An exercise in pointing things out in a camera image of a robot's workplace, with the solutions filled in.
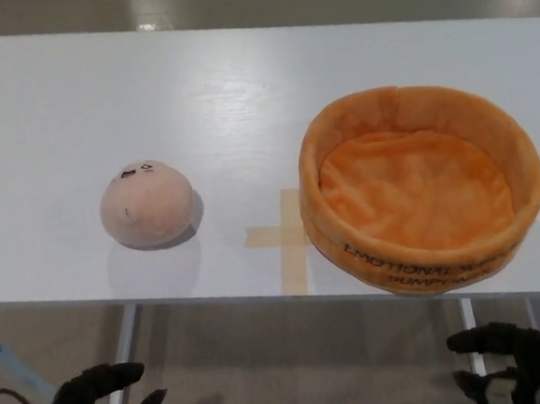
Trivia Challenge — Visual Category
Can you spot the orange plush round plate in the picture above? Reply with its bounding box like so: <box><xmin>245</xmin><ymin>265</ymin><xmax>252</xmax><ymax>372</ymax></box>
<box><xmin>289</xmin><ymin>74</ymin><xmax>540</xmax><ymax>307</ymax></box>

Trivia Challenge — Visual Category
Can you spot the beige tape cross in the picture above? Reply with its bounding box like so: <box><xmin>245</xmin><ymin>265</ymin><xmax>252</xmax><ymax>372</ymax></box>
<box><xmin>240</xmin><ymin>187</ymin><xmax>317</xmax><ymax>303</ymax></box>

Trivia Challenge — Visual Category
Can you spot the white table leg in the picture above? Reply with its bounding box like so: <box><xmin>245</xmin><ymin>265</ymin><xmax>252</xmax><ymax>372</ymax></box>
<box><xmin>523</xmin><ymin>296</ymin><xmax>539</xmax><ymax>328</ymax></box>
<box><xmin>101</xmin><ymin>303</ymin><xmax>149</xmax><ymax>404</ymax></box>
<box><xmin>456</xmin><ymin>296</ymin><xmax>489</xmax><ymax>380</ymax></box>

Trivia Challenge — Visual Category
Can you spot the light blue metal bar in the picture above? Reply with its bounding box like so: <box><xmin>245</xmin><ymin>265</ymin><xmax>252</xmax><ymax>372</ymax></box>
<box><xmin>0</xmin><ymin>320</ymin><xmax>51</xmax><ymax>404</ymax></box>

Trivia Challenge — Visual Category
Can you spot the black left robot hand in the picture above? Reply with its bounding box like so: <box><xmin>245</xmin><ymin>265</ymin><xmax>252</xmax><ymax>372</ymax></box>
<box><xmin>42</xmin><ymin>358</ymin><xmax>170</xmax><ymax>404</ymax></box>

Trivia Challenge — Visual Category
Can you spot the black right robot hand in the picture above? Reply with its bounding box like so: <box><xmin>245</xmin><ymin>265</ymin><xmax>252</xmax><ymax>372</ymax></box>
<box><xmin>446</xmin><ymin>318</ymin><xmax>540</xmax><ymax>404</ymax></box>

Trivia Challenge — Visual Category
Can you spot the pink round plush toy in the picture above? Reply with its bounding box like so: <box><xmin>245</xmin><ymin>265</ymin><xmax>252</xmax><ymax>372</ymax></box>
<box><xmin>97</xmin><ymin>155</ymin><xmax>198</xmax><ymax>250</ymax></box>

